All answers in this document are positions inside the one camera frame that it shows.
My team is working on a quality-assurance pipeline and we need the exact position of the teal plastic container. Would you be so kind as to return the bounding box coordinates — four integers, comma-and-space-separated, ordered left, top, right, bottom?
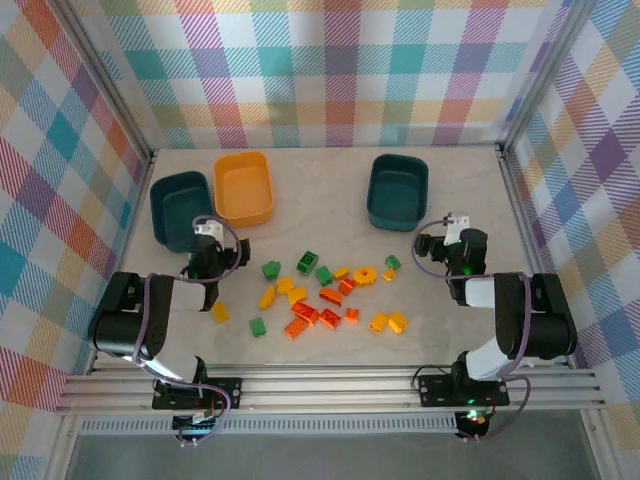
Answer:
149, 170, 217, 254
365, 153, 431, 233

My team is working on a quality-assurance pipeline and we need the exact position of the orange plastic container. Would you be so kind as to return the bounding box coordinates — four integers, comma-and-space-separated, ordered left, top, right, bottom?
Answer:
213, 151, 276, 230

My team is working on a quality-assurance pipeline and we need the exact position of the small controller board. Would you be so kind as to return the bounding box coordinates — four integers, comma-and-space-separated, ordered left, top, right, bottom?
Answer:
171, 410, 222, 437
455, 409, 492, 440

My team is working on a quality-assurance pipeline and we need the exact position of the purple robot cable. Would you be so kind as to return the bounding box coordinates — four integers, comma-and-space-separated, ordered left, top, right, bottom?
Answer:
131, 214, 251, 449
410, 218, 534, 444

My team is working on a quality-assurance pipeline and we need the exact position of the aluminium side rail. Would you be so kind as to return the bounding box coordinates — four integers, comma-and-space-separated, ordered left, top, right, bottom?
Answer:
85, 148, 159, 377
495, 143, 576, 371

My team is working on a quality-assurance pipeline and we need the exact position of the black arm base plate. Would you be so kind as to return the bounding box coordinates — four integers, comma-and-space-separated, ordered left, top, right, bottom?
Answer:
416, 372, 512, 408
151, 376, 244, 412

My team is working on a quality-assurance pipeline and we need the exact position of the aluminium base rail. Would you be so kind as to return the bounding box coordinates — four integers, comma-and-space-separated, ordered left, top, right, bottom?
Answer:
53, 365, 607, 415

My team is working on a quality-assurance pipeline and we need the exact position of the aluminium frame post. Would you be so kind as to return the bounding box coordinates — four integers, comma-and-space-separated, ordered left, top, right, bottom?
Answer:
497, 0, 599, 154
52, 0, 157, 162

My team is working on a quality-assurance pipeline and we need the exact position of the slotted grey cable duct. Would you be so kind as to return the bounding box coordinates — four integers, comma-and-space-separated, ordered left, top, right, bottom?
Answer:
78, 417, 462, 436

